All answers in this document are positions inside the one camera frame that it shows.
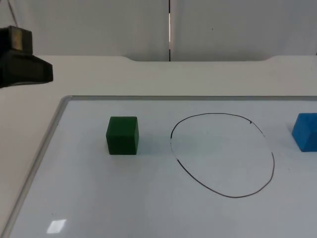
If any blue cube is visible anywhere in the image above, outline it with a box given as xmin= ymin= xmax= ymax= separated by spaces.
xmin=291 ymin=113 xmax=317 ymax=153

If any grey-framed whiteboard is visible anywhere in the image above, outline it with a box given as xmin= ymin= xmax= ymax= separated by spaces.
xmin=0 ymin=95 xmax=317 ymax=238

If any black cable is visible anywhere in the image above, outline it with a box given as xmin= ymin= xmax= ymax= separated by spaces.
xmin=5 ymin=0 xmax=18 ymax=27

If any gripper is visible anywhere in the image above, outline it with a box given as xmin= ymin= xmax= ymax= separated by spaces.
xmin=0 ymin=49 xmax=54 ymax=89

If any green cube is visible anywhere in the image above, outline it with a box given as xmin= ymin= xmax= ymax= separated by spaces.
xmin=106 ymin=116 xmax=140 ymax=156

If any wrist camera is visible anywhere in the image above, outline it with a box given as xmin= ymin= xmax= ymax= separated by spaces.
xmin=0 ymin=25 xmax=33 ymax=56

